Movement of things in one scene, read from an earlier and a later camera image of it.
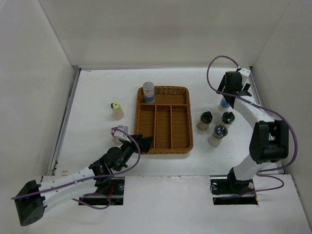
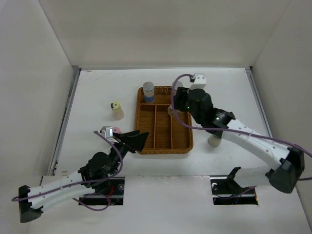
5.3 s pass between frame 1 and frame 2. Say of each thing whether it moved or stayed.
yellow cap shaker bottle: stayed
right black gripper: moved
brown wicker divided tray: stayed
